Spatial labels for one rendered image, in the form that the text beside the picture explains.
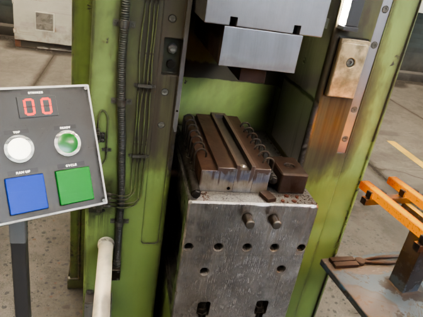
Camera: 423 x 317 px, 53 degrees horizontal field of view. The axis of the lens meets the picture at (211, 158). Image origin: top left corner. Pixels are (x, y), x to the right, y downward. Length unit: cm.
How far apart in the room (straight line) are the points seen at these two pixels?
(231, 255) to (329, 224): 47
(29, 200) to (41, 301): 124
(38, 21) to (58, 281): 471
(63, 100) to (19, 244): 39
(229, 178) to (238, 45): 37
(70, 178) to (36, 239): 155
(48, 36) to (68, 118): 550
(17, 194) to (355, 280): 96
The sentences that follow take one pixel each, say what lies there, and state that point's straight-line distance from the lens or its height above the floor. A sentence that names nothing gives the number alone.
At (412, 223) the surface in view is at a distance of 119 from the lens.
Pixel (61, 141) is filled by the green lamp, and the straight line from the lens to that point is 98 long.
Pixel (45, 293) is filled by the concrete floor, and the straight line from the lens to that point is 219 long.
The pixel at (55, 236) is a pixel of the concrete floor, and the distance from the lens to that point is 251.
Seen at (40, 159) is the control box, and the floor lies 106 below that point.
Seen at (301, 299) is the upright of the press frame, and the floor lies 35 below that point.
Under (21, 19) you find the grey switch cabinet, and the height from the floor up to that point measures 38.
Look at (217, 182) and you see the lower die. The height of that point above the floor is 94.
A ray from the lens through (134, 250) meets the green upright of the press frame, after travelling 146.
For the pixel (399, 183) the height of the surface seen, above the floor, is 98.
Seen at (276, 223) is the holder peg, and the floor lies 88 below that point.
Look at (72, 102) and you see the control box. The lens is 100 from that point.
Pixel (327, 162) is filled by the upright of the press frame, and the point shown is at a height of 96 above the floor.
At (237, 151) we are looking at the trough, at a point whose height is 99.
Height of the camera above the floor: 150
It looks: 25 degrees down
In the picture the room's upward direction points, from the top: 9 degrees clockwise
